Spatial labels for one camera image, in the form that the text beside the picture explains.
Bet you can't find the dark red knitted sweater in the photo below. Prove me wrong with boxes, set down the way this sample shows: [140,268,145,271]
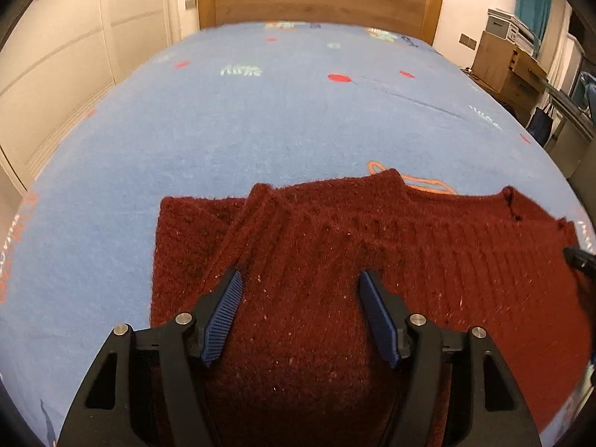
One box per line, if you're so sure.
[149,168,596,447]

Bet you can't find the white printer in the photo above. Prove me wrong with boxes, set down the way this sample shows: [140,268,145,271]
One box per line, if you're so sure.
[486,8,536,46]

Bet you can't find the dark bag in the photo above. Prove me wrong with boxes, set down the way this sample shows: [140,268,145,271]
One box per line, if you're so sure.
[526,106,555,145]

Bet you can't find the white wardrobe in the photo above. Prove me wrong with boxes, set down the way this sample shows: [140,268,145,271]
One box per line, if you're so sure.
[0,0,199,196]

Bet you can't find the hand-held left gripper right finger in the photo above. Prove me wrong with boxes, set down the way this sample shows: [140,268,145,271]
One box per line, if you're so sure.
[358,270,543,447]

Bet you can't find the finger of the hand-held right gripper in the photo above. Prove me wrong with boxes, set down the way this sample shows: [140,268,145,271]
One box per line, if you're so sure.
[562,246,596,282]

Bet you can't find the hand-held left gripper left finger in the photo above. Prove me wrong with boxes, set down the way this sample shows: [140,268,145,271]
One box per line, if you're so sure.
[58,269,245,447]

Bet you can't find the teal curtain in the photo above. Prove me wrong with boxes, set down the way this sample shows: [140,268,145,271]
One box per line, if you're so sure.
[514,0,555,42]

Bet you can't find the blue printed bed sheet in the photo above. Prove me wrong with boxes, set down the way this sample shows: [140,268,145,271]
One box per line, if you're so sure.
[0,21,596,447]

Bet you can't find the wooden drawer cabinet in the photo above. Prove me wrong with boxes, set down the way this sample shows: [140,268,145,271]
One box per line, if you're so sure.
[471,31,548,112]

